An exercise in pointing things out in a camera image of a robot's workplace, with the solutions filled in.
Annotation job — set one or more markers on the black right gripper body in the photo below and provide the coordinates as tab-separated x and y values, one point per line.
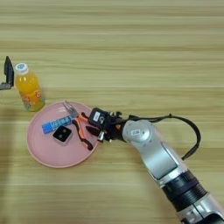
115	131

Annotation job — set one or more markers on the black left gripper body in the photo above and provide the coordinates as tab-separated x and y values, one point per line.
5	86

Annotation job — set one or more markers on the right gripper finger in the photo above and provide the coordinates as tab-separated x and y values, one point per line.
94	130

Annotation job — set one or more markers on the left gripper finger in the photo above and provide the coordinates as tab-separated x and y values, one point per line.
9	71

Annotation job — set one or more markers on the orange juice bottle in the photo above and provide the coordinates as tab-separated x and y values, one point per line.
29	90

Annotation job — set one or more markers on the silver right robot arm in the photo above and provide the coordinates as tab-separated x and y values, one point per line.
157	157

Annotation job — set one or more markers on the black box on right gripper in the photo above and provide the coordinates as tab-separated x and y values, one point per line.
99	118

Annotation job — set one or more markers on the black square block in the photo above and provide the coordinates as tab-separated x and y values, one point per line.
62	134

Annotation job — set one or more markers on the blue glue stick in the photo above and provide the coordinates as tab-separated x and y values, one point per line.
51	127

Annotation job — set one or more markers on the pink round plate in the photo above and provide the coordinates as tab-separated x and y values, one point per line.
46	153

